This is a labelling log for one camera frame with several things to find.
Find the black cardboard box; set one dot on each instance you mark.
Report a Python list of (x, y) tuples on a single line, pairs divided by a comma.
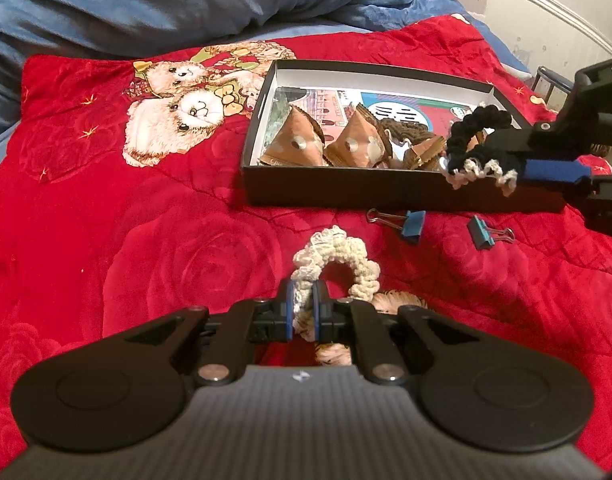
[(346, 187)]

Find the brown knitted scrunchie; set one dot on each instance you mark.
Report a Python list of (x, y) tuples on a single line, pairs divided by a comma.
[(406, 130)]

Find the light blue bed sheet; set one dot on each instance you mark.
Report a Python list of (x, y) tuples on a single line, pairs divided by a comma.
[(496, 45)]

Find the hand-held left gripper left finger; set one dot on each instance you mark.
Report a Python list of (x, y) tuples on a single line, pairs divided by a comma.
[(289, 310)]

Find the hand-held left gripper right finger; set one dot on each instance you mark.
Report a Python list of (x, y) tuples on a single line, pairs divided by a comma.
[(318, 310)]

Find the colourful textbook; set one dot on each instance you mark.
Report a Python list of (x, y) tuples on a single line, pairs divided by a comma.
[(386, 105)]

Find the blue binder clip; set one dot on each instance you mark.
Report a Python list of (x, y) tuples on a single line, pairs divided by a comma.
[(411, 225), (481, 232)]

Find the cream knitted scrunchie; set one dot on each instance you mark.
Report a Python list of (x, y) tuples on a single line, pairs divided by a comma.
[(336, 247)]

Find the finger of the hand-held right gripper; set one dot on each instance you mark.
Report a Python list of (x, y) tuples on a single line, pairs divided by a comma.
[(533, 137), (551, 170)]

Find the blue plush quilt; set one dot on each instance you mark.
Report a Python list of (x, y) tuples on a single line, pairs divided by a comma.
[(160, 0)]

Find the red bear-print blanket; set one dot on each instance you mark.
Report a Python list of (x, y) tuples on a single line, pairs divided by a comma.
[(135, 240)]

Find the black and white scrunchie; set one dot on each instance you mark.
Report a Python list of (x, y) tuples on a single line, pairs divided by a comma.
[(473, 125)]

